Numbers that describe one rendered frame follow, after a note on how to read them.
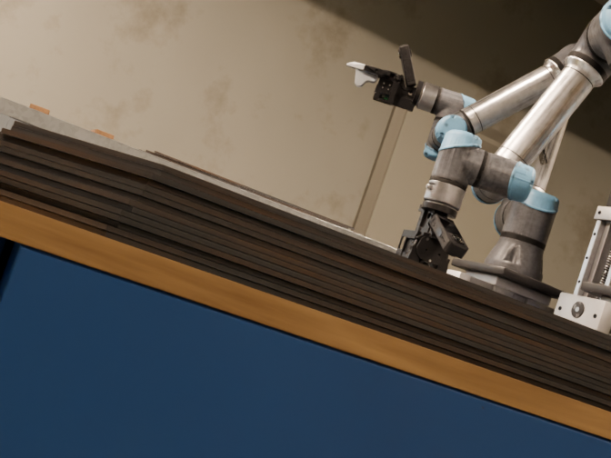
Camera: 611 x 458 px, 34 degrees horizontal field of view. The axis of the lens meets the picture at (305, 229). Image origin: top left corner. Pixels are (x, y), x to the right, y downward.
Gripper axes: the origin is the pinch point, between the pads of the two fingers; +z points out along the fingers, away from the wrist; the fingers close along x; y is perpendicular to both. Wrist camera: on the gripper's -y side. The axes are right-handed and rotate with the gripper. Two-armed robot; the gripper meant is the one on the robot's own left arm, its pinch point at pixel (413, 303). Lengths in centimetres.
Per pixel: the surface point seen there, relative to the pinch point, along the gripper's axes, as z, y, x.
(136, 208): 5, -104, 79
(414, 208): -67, 338, -165
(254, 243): 4, -103, 70
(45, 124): -16, 99, 67
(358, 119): -102, 339, -115
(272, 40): -122, 334, -51
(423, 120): -116, 337, -152
